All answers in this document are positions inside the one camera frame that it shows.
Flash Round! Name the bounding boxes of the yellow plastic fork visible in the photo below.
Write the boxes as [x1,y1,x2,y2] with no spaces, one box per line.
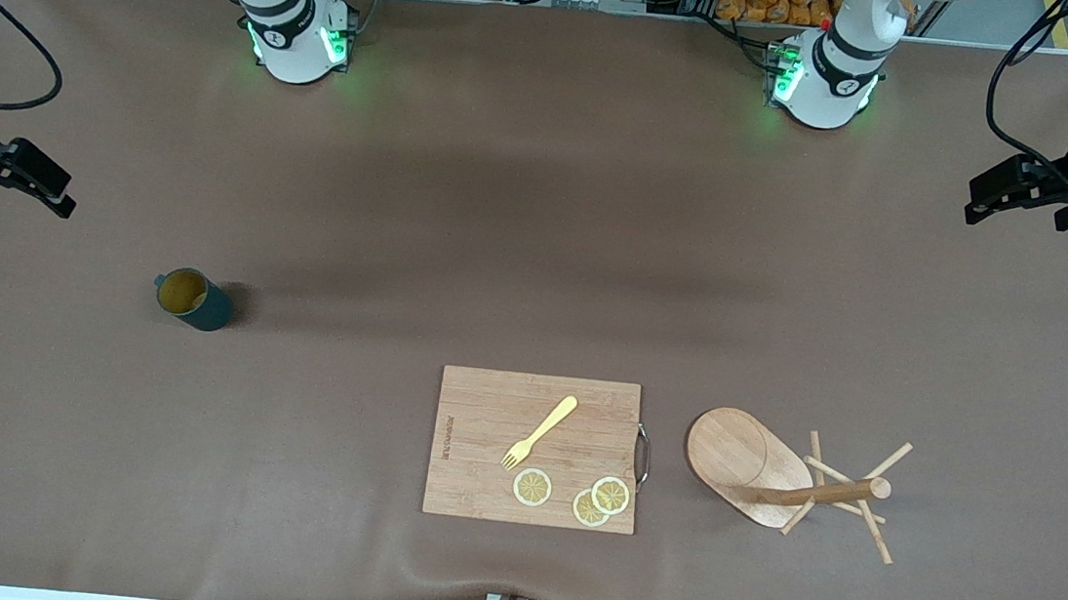
[500,389,579,478]

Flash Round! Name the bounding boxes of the dark green cup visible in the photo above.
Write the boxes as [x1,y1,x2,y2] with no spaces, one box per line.
[149,264,238,335]

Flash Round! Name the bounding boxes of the bamboo cutting board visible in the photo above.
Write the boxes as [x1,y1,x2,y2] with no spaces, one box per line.
[421,363,650,536]

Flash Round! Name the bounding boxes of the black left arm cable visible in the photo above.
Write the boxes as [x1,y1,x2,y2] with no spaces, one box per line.
[978,0,1068,195]

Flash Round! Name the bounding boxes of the brown table mat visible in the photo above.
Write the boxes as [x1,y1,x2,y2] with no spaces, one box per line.
[0,0,1068,600]

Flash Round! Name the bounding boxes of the wooden mug rack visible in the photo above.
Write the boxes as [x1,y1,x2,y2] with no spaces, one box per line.
[676,403,917,568]

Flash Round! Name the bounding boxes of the lemon slice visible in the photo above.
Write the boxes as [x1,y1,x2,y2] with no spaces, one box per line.
[571,486,613,530]
[511,466,555,509]
[589,474,633,518]

